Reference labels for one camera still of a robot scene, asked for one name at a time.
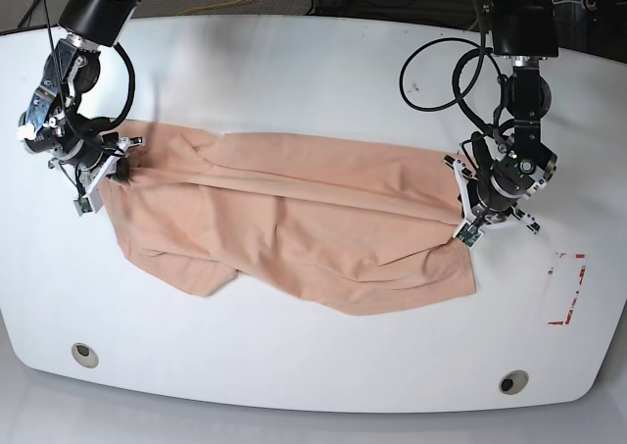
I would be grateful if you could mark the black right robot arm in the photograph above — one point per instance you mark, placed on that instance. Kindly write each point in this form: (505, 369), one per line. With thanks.
(52, 122)

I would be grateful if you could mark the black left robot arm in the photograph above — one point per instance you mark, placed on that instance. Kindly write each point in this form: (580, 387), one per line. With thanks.
(509, 159)

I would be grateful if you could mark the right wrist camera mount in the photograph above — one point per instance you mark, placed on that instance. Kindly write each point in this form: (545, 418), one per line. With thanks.
(89, 199)

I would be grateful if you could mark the table grommet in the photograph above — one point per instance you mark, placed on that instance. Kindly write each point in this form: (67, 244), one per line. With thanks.
(514, 382)
(85, 356)

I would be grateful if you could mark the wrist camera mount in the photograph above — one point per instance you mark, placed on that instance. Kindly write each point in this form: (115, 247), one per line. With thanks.
(89, 199)
(481, 215)

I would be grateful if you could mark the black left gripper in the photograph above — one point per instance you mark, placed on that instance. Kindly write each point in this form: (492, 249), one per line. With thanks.
(496, 196)

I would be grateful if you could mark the left table grommet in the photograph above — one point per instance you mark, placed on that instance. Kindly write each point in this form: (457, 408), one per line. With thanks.
(85, 356)

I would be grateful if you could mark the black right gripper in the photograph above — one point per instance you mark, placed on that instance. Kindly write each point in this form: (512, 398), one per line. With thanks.
(85, 159)

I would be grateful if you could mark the right table grommet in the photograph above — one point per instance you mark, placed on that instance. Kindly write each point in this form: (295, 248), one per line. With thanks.
(514, 382)

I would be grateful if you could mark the peach t-shirt with emoji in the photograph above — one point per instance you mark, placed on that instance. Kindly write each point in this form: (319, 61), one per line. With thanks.
(362, 228)

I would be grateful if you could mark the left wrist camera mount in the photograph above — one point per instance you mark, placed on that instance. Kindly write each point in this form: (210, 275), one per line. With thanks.
(481, 215)

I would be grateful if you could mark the red tape rectangle marking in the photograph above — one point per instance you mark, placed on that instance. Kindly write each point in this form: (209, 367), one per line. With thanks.
(564, 281)

